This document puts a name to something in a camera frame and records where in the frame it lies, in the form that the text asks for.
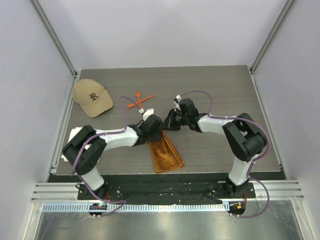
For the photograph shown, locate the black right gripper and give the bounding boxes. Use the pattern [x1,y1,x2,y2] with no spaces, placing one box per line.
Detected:
[160,108,189,131]

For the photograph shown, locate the orange cloth napkin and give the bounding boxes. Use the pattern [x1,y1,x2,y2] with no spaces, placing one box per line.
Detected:
[148,131,185,174]

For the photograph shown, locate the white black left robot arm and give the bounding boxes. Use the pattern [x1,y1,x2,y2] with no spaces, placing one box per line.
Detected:
[61,114,162,200]

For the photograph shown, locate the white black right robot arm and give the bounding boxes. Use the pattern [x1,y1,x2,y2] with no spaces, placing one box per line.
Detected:
[162,98,269,199]

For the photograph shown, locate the orange plastic fork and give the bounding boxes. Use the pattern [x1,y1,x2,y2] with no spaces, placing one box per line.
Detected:
[135,91,142,109]

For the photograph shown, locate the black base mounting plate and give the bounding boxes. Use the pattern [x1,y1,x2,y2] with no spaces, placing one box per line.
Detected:
[76,173,256,205]

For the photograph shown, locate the beige baseball cap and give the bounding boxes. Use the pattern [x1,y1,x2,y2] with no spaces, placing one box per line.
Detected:
[71,79,114,118]

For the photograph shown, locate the white folded towel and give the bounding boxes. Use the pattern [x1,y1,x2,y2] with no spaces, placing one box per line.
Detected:
[61,127,82,162]

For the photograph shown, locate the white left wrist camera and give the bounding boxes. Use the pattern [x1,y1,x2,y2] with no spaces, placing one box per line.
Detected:
[139,108,155,121]

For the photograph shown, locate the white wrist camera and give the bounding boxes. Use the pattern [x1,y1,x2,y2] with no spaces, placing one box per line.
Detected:
[139,108,155,121]
[173,95,182,111]

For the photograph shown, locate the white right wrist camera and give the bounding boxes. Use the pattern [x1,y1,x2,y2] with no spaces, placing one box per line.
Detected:
[173,95,182,111]

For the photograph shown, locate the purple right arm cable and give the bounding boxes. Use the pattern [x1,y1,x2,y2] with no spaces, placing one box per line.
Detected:
[176,90,272,220]

